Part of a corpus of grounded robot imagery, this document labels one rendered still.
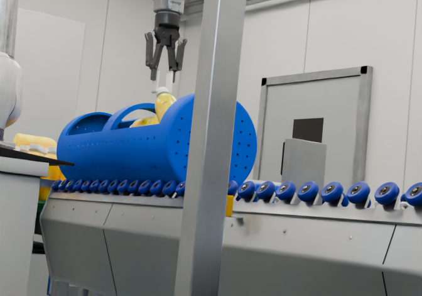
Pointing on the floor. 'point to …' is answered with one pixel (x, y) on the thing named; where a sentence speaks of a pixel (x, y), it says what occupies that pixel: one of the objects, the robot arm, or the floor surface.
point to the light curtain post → (211, 138)
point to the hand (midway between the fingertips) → (162, 82)
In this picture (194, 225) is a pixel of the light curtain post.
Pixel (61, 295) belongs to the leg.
